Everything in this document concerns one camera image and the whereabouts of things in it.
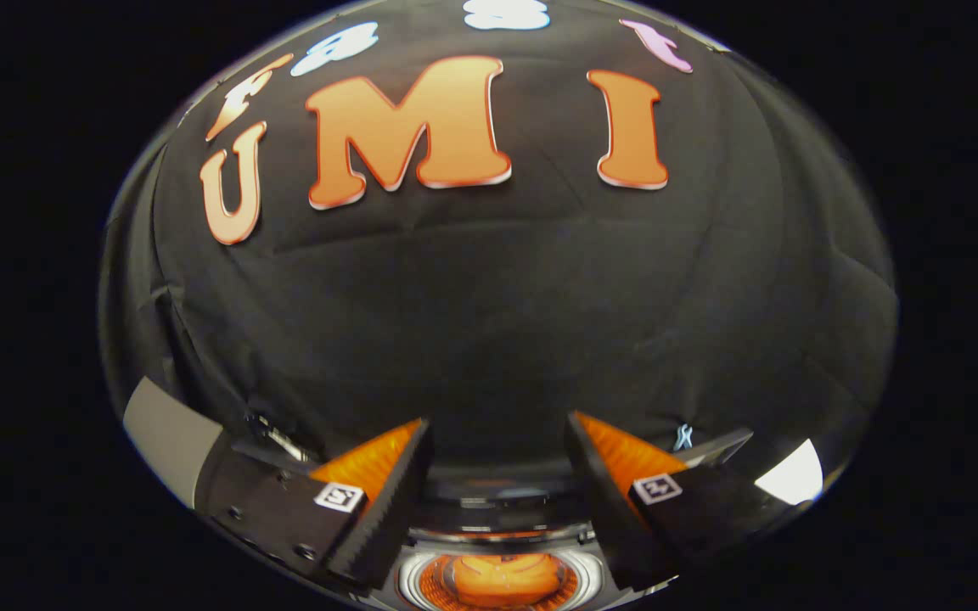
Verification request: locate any black backdrop cloth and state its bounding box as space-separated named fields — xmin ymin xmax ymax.
xmin=98 ymin=0 xmax=897 ymax=510

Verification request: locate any yellow orange shirt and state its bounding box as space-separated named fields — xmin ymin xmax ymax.
xmin=449 ymin=553 xmax=565 ymax=608

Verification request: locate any white flat panel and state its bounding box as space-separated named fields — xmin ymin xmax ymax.
xmin=755 ymin=439 xmax=824 ymax=507

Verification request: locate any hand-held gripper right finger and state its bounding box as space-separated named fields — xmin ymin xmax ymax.
xmin=564 ymin=412 xmax=806 ymax=595

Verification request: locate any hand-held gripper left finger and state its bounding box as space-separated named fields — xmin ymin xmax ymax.
xmin=200 ymin=418 xmax=436 ymax=588

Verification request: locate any black washing machine lid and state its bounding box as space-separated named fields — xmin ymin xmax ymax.
xmin=230 ymin=414 xmax=755 ymax=544

